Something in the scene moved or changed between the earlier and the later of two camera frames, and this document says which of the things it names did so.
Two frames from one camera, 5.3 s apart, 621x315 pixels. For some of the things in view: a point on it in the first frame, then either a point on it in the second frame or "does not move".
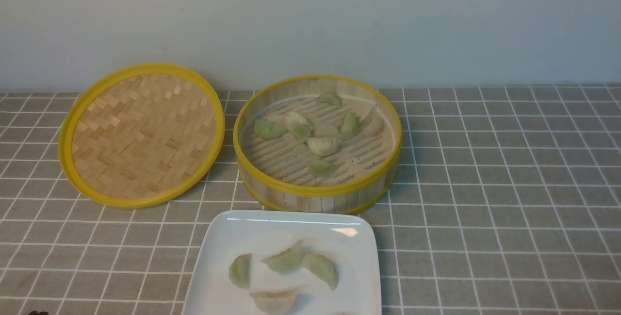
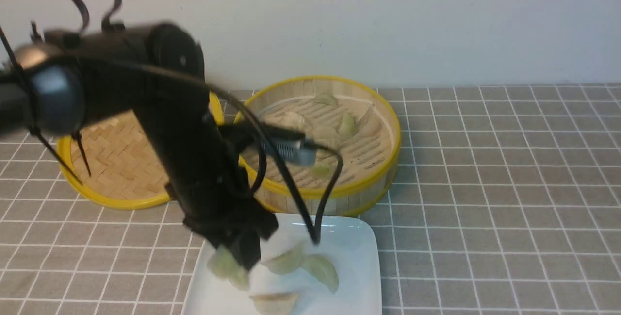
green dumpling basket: (268, 129) → (222, 262)
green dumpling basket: (351, 126) does not move
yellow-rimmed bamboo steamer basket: (317, 144) does not move
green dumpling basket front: (321, 169) does not move
